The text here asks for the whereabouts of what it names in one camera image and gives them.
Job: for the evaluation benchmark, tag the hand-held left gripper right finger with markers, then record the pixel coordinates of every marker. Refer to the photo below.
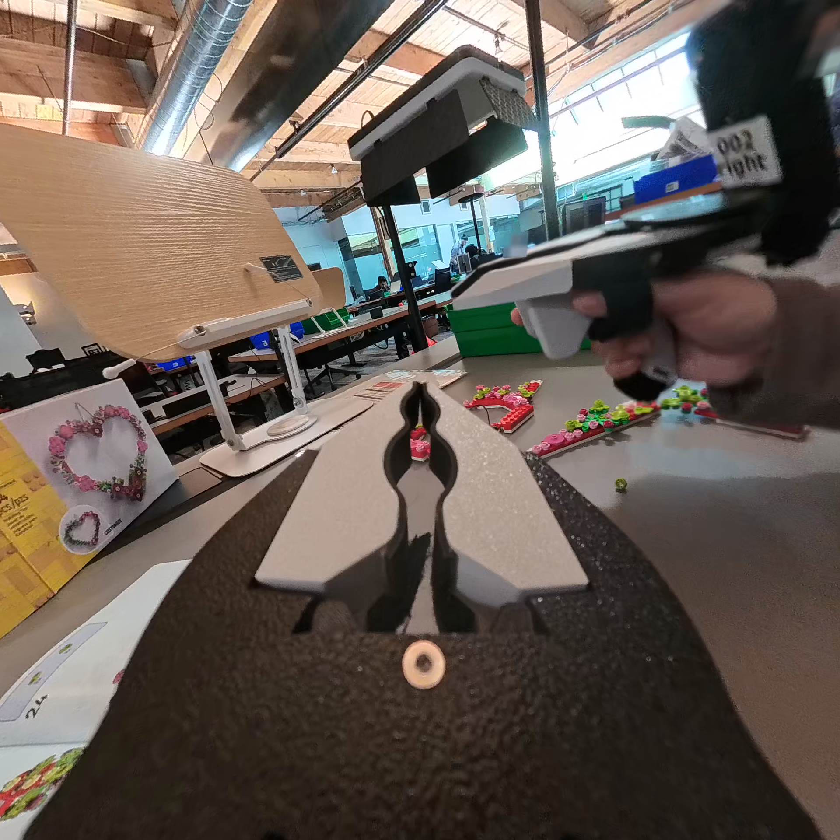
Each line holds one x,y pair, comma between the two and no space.
505,512

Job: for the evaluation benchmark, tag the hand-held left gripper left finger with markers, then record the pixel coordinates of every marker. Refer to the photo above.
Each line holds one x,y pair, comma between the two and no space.
341,505

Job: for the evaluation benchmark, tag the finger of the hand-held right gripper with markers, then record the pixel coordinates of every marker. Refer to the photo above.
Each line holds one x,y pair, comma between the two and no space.
577,241
525,285

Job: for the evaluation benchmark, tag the red angled lego flower assembly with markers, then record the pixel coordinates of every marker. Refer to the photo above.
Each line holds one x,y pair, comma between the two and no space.
515,417

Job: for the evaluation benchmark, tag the pink red lego piece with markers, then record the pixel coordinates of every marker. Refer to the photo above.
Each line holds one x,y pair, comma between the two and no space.
420,449

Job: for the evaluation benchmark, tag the long red lego flower strip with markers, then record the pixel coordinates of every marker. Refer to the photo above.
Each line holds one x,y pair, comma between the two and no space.
590,428

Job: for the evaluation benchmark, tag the red lego strip green flowers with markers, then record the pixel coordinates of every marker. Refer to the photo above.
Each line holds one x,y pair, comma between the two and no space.
689,399

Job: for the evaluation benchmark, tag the lego instruction booklet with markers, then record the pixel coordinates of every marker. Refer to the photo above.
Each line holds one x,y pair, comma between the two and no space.
85,630

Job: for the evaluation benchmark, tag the yellow white lego box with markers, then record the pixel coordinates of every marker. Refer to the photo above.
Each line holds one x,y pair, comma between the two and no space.
39,499

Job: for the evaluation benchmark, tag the person's right hand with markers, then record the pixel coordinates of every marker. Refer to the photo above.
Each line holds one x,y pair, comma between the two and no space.
715,328

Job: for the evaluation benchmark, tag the large green plastic bin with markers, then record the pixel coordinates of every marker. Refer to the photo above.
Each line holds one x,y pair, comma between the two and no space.
492,334

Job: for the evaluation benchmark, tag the tall black pole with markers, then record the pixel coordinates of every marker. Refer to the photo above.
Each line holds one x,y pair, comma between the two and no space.
541,131

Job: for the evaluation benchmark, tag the blue plastic bin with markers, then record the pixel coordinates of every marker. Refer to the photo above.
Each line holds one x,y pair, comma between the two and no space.
676,177

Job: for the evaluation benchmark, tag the black light stand pole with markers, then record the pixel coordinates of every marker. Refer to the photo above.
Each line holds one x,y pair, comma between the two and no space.
403,282

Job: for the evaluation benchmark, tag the flat printed leaflet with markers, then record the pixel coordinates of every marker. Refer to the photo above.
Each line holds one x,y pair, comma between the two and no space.
446,379

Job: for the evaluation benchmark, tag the overhead light panel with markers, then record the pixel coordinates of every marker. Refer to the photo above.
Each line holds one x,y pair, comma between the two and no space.
439,118

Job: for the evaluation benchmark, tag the small green plastic bin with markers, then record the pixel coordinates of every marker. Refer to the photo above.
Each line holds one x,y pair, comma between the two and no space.
327,319

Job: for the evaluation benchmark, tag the wooden book stand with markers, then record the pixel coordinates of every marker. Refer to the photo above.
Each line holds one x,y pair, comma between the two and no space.
131,243

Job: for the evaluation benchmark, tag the grey metal pipe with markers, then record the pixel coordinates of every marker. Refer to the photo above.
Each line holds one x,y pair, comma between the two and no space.
69,65

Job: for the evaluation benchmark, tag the silver ventilation duct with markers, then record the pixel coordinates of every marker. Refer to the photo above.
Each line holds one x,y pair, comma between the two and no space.
197,65

